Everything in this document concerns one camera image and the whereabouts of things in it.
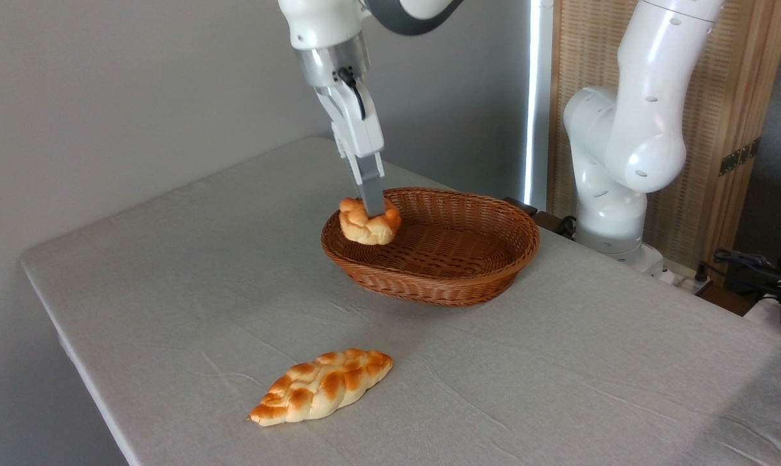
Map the white power strip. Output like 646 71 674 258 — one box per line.
649 258 713 293

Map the black cable bundle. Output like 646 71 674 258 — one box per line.
696 247 781 306

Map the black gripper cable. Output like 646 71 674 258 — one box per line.
336 66 368 122

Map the grey tablecloth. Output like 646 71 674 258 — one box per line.
19 136 781 466

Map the dark brown table clamp block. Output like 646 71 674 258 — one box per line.
503 196 577 239

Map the black metal screen hinge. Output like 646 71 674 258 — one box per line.
718 137 762 177

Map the brown wicker oval basket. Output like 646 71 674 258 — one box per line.
320 186 541 308

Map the long braided bread loaf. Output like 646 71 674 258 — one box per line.
247 348 395 428

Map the round knotted bread roll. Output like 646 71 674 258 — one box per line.
338 197 403 247

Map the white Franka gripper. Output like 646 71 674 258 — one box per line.
313 76 388 219

